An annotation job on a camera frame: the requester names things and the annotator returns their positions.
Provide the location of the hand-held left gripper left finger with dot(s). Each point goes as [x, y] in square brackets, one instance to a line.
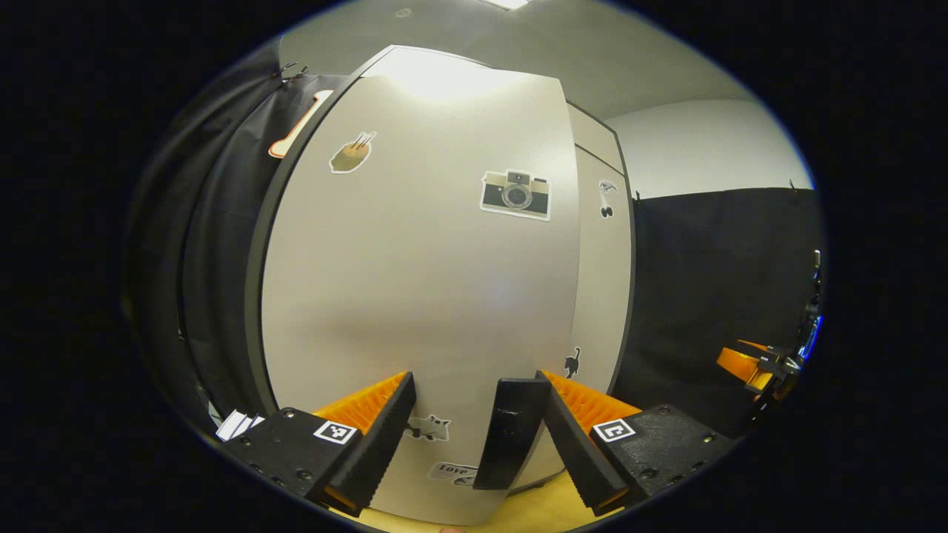
[378, 444]

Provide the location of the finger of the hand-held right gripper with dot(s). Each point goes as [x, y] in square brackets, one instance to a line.
[774, 354]
[737, 364]

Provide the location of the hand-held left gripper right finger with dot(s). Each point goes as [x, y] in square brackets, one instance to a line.
[574, 444]

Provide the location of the white camera-sticker cabinet door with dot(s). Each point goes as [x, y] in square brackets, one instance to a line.
[415, 259]

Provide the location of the white and grey cabinet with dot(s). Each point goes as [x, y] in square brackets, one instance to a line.
[254, 296]

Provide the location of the lit monitor screen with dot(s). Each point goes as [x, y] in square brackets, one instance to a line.
[813, 337]

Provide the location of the black backdrop cloth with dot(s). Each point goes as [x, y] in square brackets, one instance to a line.
[215, 222]
[703, 296]

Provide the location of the white paper cards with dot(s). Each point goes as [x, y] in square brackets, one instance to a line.
[235, 426]

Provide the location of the white drawer front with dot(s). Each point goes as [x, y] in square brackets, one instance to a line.
[592, 137]

